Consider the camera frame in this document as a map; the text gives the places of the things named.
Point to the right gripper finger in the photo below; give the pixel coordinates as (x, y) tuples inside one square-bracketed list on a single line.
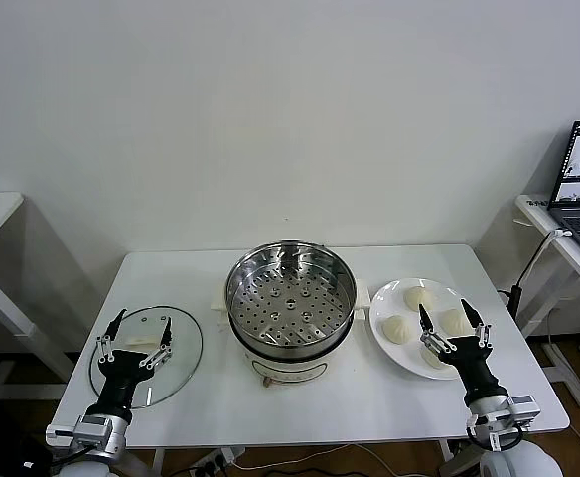
[(425, 320), (473, 314)]

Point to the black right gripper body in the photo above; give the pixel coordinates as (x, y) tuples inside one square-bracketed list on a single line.
[(474, 367)]

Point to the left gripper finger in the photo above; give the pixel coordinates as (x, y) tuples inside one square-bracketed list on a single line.
[(166, 333), (116, 325)]

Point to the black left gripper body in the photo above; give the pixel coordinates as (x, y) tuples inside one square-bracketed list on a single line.
[(118, 370)]

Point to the round glass pot lid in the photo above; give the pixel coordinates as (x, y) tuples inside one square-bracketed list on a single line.
[(183, 348)]

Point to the white steamed baozi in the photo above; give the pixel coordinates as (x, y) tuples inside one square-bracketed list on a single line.
[(451, 322), (395, 329), (419, 297), (431, 361)]

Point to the stainless steel steamer basket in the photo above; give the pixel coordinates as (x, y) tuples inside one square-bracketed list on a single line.
[(290, 308)]

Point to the white round plate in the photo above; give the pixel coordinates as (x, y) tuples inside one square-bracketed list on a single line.
[(394, 298)]

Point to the white laptop side table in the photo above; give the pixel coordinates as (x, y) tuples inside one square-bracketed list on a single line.
[(536, 211)]

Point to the white electric cooker base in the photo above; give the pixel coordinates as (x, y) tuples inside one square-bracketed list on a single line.
[(290, 368)]

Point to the white power strip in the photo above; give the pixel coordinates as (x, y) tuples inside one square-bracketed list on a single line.
[(210, 462)]

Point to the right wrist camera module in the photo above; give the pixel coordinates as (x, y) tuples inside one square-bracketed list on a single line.
[(526, 407)]

